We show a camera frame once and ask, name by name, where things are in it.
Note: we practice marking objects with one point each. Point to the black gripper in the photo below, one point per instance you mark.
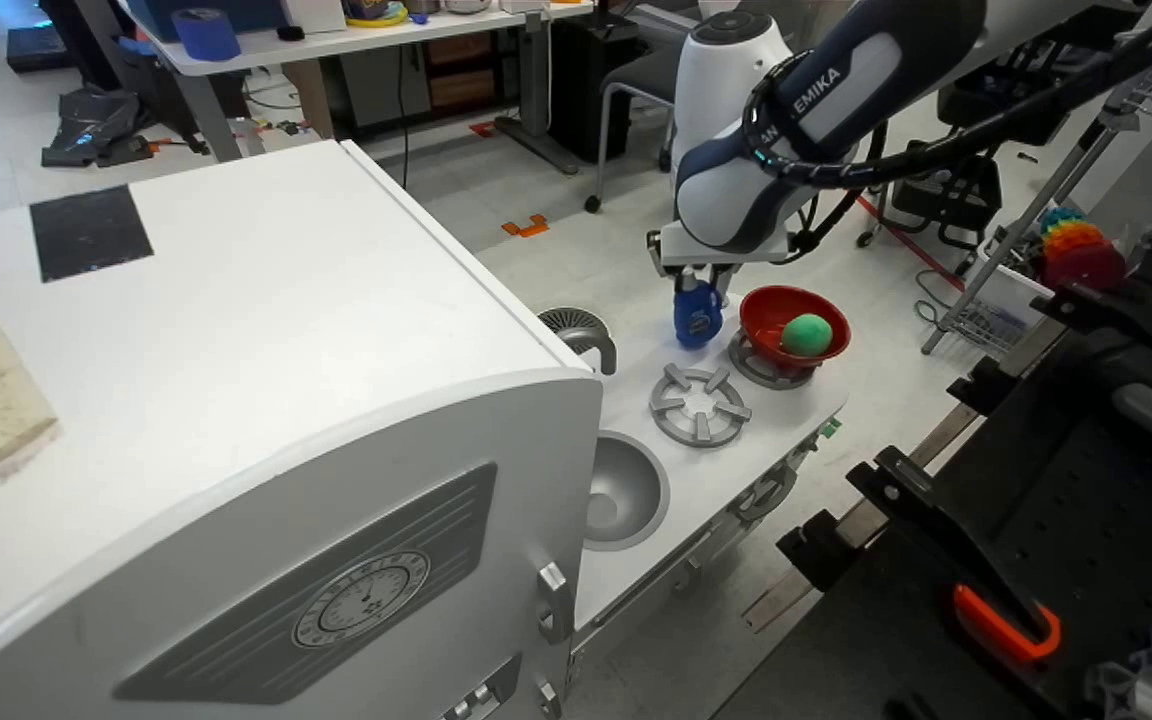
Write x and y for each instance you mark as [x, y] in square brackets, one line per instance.
[700, 272]

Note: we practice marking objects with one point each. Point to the blue cup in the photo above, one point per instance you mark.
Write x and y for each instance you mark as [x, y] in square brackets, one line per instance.
[699, 323]

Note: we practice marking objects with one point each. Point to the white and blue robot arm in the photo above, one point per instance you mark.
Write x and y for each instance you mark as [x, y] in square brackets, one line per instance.
[736, 174]

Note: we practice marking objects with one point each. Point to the red bowl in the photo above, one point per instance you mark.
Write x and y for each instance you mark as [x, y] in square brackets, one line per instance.
[762, 323]

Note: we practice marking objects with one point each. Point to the green ball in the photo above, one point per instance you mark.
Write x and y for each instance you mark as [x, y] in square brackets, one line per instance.
[810, 334]

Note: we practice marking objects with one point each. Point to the grey toy stove grate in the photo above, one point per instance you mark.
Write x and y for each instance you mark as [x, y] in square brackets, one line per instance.
[723, 424]

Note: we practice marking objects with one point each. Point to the small green tag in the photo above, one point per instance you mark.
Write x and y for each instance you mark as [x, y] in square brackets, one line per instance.
[826, 428]

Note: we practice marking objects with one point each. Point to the white toy kitchen counter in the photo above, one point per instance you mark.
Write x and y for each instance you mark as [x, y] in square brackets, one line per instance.
[723, 480]

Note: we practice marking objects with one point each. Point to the grey toy sink bowl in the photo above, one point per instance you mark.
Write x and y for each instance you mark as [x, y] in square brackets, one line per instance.
[620, 493]

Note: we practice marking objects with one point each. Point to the black wheeled cart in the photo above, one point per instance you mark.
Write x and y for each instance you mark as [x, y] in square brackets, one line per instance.
[951, 203]

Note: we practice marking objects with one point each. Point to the grey tripod pole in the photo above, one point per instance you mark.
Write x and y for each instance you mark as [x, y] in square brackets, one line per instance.
[1003, 243]

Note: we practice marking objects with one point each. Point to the white box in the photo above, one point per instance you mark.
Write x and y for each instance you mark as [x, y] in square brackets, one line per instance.
[1011, 305]

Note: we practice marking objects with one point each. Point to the brown drawer unit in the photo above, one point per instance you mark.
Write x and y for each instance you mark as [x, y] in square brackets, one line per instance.
[460, 81]

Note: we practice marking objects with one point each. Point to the rainbow stacking toy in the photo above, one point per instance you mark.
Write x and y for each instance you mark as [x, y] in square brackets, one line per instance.
[1081, 258]

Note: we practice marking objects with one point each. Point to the large white cabinet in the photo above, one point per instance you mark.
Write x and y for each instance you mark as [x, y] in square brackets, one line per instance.
[270, 372]

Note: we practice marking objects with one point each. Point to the white lab table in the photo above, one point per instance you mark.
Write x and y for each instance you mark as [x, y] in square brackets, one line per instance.
[339, 43]

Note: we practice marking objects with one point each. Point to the black workbench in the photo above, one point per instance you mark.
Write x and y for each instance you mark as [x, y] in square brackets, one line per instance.
[1099, 534]

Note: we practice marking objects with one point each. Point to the black square tape patch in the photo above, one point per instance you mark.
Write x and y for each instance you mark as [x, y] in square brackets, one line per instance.
[91, 232]

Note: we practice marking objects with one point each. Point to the black bag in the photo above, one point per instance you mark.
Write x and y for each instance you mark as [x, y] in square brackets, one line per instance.
[99, 127]

